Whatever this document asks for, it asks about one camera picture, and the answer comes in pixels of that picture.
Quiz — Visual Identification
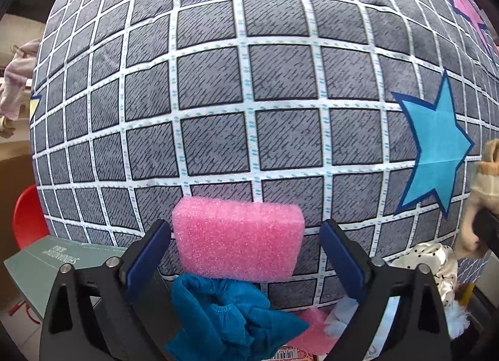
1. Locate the red patterned carton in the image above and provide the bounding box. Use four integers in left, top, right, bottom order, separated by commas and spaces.
280, 344, 325, 361

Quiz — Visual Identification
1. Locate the pink foam block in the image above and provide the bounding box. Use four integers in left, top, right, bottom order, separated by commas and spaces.
286, 308, 340, 356
172, 196, 306, 283

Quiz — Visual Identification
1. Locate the grey checked printed blanket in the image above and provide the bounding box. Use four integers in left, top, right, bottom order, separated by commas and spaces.
29, 0, 499, 307

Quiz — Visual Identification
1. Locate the red plastic chair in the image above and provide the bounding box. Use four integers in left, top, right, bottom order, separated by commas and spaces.
12, 185, 51, 250

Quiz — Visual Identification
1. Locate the pink towel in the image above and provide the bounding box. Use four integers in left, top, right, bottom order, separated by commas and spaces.
0, 38, 41, 122

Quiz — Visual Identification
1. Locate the white box with grey-green rim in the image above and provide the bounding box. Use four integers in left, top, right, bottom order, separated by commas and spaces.
4, 234, 129, 319

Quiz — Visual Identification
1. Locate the blue crinkled cloth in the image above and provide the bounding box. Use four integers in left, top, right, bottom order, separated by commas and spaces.
164, 273, 310, 361

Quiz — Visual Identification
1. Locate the white polka dot cloth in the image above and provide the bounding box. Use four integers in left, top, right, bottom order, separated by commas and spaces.
390, 242, 460, 307

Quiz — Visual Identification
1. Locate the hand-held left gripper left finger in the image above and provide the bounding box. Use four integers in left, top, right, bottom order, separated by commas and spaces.
39, 219, 180, 361

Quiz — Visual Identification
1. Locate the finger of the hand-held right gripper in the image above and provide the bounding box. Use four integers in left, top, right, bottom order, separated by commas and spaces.
473, 208, 499, 258

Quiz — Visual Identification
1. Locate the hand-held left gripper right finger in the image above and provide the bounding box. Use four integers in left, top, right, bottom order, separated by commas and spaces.
319, 219, 453, 361

